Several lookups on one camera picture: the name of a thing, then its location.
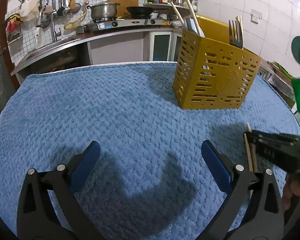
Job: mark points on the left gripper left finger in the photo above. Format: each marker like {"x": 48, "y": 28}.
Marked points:
{"x": 36, "y": 217}

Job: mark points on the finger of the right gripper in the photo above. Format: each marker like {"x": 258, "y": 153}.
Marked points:
{"x": 280, "y": 149}

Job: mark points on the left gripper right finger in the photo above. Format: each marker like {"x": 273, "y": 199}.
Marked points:
{"x": 264, "y": 216}

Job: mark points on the kitchen counter with cabinets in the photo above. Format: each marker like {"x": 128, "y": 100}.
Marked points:
{"x": 126, "y": 45}

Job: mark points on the person's right hand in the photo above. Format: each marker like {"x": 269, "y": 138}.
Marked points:
{"x": 291, "y": 188}

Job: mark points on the side table with vegetables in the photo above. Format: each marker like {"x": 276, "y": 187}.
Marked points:
{"x": 279, "y": 82}

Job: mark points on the metal fork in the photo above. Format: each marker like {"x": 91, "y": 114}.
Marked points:
{"x": 233, "y": 34}

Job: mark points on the yellow perforated utensil holder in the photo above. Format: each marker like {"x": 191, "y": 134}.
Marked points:
{"x": 210, "y": 72}

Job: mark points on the blue textured towel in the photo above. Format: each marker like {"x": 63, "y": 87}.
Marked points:
{"x": 150, "y": 181}

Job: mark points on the steel sink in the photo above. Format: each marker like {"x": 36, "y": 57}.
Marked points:
{"x": 50, "y": 46}

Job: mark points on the black wok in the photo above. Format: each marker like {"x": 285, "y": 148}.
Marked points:
{"x": 140, "y": 12}

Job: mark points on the sink faucet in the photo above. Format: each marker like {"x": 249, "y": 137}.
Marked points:
{"x": 52, "y": 14}

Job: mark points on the gas stove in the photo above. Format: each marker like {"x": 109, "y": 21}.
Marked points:
{"x": 110, "y": 24}

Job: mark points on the steel cooking pot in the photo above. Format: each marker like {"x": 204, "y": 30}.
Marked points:
{"x": 105, "y": 9}

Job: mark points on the white wall socket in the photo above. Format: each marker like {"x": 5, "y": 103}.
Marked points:
{"x": 255, "y": 16}

